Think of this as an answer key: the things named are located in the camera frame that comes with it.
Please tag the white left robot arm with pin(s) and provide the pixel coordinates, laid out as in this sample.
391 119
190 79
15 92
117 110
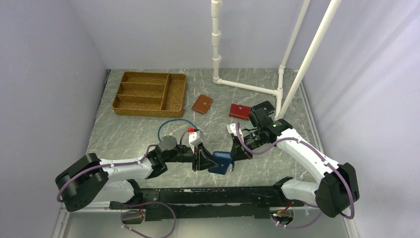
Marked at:
92 179

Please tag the blue leather card holder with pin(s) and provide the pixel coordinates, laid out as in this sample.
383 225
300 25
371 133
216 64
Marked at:
223 161

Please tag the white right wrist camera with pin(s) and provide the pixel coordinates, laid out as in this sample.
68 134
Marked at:
233 131

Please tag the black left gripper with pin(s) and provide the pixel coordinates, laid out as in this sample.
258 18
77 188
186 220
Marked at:
205 162

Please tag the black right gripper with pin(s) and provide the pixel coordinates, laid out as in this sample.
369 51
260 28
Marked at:
238 151

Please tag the red leather card holder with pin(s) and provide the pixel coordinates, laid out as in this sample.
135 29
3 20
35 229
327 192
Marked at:
239 111

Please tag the wicker cutlery tray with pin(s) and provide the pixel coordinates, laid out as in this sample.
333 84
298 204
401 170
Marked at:
150 94

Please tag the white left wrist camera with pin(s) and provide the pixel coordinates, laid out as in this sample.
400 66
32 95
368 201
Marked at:
195 137

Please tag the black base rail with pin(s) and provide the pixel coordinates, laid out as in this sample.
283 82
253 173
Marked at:
211 202

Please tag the brown leather card holder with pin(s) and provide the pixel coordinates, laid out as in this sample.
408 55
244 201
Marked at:
202 104

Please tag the black leather card holder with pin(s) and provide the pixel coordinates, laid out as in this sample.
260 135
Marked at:
267 106

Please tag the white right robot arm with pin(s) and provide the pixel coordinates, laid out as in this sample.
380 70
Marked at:
335 189

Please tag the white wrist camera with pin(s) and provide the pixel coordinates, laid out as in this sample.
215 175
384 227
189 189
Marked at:
233 131
195 137

